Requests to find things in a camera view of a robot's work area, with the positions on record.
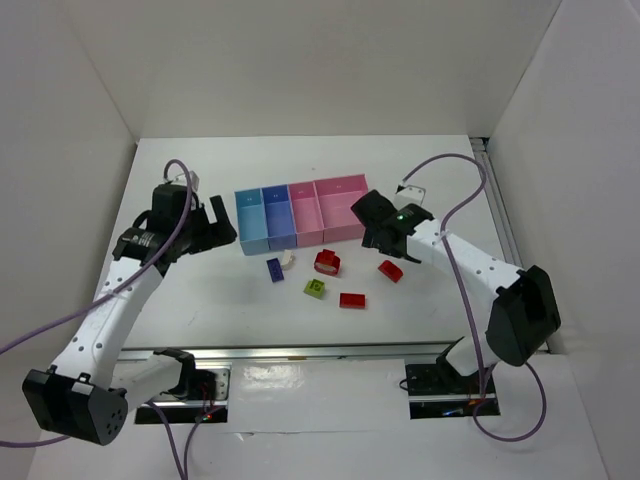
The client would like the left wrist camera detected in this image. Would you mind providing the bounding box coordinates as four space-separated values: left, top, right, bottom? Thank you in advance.
171 170 200 192

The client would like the large pink bin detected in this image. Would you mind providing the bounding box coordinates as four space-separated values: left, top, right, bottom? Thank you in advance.
314 174 369 243

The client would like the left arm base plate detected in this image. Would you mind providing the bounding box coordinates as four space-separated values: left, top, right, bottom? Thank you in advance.
152 365 231 425

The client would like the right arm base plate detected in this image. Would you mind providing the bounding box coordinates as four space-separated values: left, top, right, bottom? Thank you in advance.
398 363 500 420

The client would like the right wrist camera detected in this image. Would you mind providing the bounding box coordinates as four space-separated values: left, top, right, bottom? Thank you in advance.
393 184 426 210

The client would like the dark blue bin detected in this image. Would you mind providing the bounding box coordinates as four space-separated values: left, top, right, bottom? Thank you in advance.
262 185 297 250

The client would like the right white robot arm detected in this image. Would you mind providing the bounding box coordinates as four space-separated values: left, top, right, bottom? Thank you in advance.
351 190 561 387

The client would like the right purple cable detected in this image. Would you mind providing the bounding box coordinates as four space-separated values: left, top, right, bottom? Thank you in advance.
402 152 549 442

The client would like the white lego brick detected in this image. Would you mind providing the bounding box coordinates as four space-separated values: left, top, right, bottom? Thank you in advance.
280 250 295 271

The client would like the red curved lego brick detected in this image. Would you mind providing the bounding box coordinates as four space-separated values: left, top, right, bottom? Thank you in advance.
378 260 404 283

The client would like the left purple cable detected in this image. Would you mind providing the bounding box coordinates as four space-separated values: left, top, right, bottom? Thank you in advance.
0 159 221 479

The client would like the aluminium rail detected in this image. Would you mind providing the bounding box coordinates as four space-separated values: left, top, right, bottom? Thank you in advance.
79 341 549 364
469 137 522 266

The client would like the small pink bin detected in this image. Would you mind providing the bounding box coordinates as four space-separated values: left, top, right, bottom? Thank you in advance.
288 181 324 248

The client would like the light blue bin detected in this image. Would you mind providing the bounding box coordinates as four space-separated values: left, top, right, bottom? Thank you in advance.
235 188 269 256

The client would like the purple cable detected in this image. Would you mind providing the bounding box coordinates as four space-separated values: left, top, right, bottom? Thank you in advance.
402 152 549 442
0 159 221 479

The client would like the aluminium rail right side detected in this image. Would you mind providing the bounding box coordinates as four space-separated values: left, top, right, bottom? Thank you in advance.
469 137 522 266

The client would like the aluminium rail front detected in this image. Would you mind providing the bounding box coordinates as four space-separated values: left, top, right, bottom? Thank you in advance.
79 341 549 364

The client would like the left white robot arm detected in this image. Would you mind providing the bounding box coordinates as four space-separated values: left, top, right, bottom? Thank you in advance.
22 183 237 445

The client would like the red rectangular lego brick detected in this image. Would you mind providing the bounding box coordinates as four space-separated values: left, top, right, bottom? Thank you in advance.
339 292 366 309

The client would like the blue lego brick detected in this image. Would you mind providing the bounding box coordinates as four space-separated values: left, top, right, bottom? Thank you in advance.
266 258 284 283

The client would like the green lego brick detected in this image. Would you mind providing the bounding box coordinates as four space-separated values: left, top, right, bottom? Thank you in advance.
303 279 325 299

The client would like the red round lego piece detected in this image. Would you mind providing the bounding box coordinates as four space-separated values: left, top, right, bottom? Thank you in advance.
314 249 341 276

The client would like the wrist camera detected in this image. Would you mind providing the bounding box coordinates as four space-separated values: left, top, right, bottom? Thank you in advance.
393 184 426 210
171 170 200 192

